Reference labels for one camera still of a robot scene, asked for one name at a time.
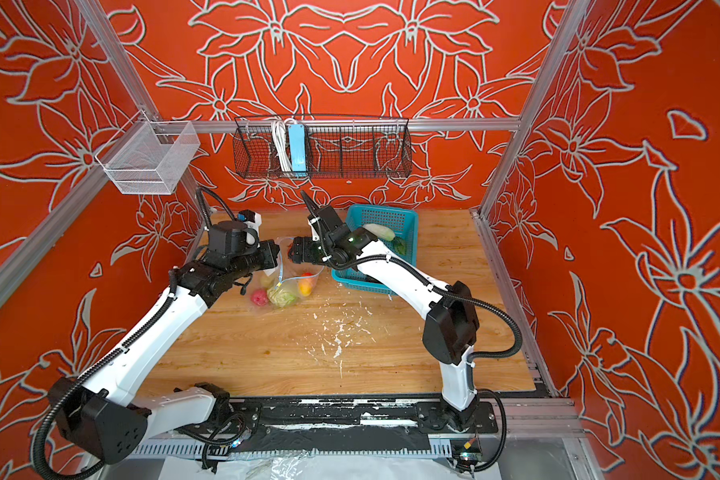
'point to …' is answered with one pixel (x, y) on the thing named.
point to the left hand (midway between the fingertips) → (278, 244)
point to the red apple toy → (259, 297)
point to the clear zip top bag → (285, 284)
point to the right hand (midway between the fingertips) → (292, 253)
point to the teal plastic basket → (404, 222)
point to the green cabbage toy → (280, 297)
